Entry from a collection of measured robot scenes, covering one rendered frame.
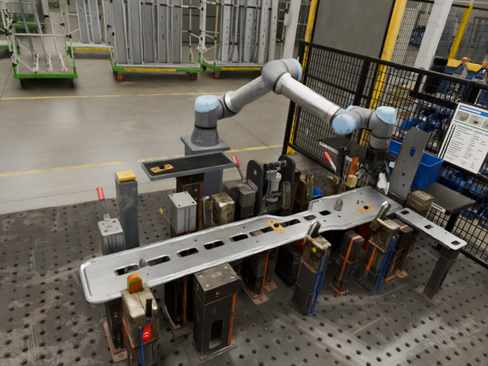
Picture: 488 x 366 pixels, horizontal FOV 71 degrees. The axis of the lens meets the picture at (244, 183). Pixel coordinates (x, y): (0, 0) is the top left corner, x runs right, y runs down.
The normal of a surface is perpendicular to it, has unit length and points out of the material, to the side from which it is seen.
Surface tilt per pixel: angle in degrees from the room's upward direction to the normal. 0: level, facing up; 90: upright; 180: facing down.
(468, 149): 90
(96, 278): 0
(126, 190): 90
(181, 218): 90
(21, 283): 0
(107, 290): 0
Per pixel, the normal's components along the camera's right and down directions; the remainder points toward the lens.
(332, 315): 0.10, -0.87
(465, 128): -0.86, 0.17
